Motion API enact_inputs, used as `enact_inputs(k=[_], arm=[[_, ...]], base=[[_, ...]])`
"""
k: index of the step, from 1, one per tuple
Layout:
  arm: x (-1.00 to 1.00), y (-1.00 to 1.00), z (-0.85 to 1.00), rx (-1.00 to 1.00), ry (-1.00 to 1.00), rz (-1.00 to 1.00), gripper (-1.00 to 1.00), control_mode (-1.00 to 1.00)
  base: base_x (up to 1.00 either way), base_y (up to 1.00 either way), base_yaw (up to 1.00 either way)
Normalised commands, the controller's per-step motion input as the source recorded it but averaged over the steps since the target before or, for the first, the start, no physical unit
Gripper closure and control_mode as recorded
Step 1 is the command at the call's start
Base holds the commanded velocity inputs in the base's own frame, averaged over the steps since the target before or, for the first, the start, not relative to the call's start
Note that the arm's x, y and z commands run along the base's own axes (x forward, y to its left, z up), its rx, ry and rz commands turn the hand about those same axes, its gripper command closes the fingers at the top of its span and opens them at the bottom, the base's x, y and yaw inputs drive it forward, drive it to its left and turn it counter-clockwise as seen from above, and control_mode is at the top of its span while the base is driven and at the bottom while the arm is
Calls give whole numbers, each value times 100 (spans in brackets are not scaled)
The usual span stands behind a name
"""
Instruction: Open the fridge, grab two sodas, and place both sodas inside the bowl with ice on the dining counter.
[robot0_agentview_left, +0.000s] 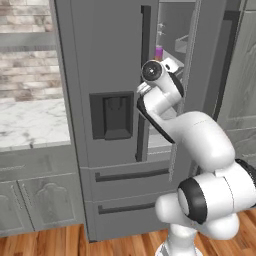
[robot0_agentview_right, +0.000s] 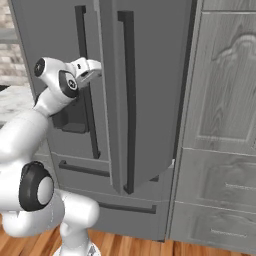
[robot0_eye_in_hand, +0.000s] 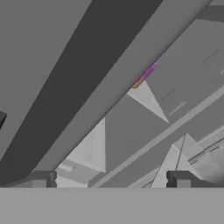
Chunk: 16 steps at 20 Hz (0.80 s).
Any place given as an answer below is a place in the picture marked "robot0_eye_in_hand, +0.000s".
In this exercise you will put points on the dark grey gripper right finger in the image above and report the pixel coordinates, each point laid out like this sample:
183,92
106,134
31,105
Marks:
178,177

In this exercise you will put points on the purple and orange object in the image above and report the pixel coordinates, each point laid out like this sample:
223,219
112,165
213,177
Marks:
147,73

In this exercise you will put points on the grey counter slab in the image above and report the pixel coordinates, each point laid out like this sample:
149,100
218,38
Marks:
96,75

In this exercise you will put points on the grey drawer front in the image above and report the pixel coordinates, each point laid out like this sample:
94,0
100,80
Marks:
213,172

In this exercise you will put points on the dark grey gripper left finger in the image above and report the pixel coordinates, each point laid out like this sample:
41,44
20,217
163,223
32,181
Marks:
43,178

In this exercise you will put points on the grey cupboard front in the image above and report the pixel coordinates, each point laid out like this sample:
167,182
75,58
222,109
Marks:
186,73

